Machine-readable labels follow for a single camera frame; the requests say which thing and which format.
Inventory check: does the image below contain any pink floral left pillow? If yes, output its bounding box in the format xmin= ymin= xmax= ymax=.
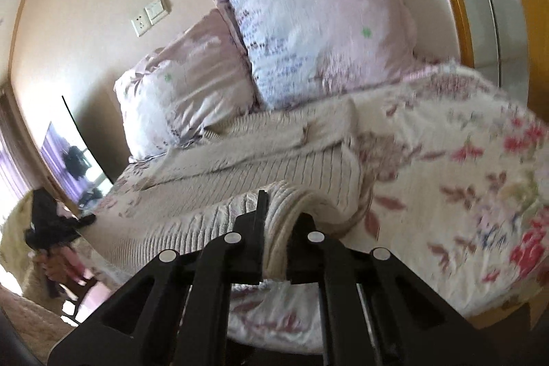
xmin=114 ymin=8 xmax=255 ymax=160

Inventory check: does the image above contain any dark framed mirror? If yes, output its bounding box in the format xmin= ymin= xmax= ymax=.
xmin=40 ymin=96 xmax=113 ymax=211

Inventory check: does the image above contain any pink floral right pillow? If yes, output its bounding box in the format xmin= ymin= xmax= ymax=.
xmin=213 ymin=0 xmax=421 ymax=109

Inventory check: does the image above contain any pink floral pillow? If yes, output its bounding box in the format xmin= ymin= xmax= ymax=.
xmin=114 ymin=8 xmax=255 ymax=160
xmin=213 ymin=0 xmax=421 ymax=109

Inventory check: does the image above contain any beige cable-knit sweater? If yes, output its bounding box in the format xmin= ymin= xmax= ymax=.
xmin=81 ymin=97 xmax=369 ymax=284

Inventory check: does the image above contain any white wall socket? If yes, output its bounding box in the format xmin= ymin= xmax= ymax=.
xmin=131 ymin=13 xmax=152 ymax=37

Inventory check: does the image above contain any floral bed sheet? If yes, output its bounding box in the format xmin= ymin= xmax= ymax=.
xmin=76 ymin=63 xmax=549 ymax=356

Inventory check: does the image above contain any person's left hand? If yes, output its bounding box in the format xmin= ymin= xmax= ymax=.
xmin=34 ymin=245 xmax=98 ymax=299

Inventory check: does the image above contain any white wall switch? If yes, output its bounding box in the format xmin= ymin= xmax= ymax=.
xmin=144 ymin=0 xmax=168 ymax=26

